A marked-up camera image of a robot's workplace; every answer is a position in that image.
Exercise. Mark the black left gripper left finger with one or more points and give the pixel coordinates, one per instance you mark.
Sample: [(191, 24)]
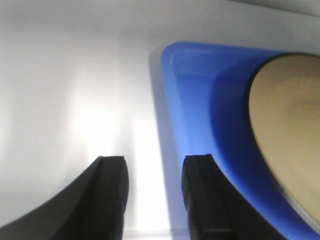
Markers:
[(92, 207)]

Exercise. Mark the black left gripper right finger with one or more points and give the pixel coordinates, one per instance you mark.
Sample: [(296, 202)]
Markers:
[(215, 208)]

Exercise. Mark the blue plastic tray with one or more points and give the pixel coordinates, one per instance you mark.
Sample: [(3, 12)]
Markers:
[(206, 86)]

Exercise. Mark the beige plate with black rim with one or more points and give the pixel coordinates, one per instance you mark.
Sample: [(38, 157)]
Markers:
[(284, 117)]

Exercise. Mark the white lower cabinet shelf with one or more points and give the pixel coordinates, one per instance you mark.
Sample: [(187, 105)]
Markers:
[(82, 78)]

